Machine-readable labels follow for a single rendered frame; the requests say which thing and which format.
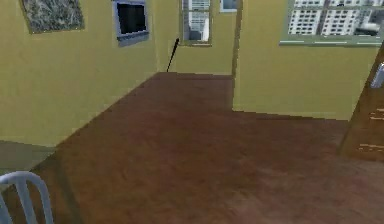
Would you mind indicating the white metal chair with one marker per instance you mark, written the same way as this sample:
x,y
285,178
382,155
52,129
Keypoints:
x,y
24,196

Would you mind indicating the wide green-framed window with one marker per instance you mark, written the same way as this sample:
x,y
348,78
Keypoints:
x,y
333,21

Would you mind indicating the narrow green-framed window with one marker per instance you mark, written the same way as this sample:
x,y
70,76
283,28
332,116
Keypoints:
x,y
197,22

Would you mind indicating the small white-framed picture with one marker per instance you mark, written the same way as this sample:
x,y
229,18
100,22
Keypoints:
x,y
228,5

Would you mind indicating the brown wooden door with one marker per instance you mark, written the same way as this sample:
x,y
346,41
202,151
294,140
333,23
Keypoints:
x,y
368,123

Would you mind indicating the grey textured framed picture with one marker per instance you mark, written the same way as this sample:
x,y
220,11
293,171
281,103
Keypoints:
x,y
52,14

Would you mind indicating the black baseball bat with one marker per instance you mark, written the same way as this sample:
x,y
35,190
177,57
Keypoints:
x,y
173,55

